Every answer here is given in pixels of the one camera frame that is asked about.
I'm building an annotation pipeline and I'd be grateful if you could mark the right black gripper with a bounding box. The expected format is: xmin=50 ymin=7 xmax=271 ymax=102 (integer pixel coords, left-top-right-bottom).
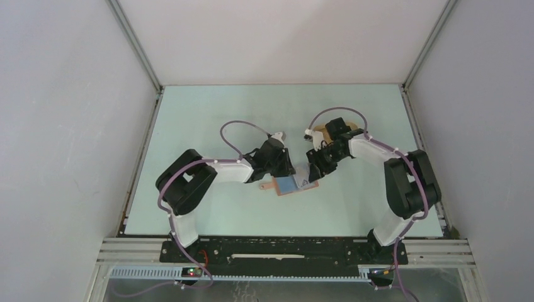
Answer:
xmin=307 ymin=144 xmax=348 ymax=182

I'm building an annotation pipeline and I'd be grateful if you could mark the orange leather card holder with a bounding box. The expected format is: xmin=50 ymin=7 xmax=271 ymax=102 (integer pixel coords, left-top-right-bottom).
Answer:
xmin=259 ymin=163 xmax=319 ymax=196

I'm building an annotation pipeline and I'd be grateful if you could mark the beige oval tray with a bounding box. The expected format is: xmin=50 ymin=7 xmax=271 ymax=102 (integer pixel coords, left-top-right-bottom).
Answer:
xmin=312 ymin=121 xmax=358 ymax=134

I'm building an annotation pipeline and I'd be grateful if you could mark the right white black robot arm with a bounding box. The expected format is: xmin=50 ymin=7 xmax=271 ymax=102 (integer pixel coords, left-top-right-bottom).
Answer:
xmin=304 ymin=129 xmax=441 ymax=263

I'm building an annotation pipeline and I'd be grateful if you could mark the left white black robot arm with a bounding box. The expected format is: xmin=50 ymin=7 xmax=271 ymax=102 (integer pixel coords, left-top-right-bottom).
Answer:
xmin=156 ymin=132 xmax=295 ymax=262

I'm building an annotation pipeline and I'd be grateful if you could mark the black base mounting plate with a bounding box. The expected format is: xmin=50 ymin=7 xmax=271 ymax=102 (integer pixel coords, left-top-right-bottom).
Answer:
xmin=159 ymin=236 xmax=408 ymax=277

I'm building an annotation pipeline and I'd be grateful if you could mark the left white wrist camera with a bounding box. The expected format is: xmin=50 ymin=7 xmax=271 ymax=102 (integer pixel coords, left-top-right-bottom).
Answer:
xmin=269 ymin=131 xmax=287 ymax=145

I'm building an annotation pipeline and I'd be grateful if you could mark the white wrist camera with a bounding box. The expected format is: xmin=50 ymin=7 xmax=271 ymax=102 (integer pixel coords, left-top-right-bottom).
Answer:
xmin=304 ymin=129 xmax=327 ymax=151
xmin=269 ymin=131 xmax=287 ymax=145

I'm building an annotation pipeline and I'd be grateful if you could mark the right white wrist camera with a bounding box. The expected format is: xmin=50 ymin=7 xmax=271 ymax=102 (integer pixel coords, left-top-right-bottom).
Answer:
xmin=304 ymin=129 xmax=327 ymax=151

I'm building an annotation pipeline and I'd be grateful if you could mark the aluminium frame rail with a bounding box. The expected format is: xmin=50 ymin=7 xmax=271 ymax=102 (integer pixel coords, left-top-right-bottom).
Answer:
xmin=96 ymin=238 xmax=475 ymax=269

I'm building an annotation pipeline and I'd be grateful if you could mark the white slotted cable duct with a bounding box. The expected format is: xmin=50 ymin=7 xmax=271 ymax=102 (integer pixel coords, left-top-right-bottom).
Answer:
xmin=109 ymin=266 xmax=370 ymax=282

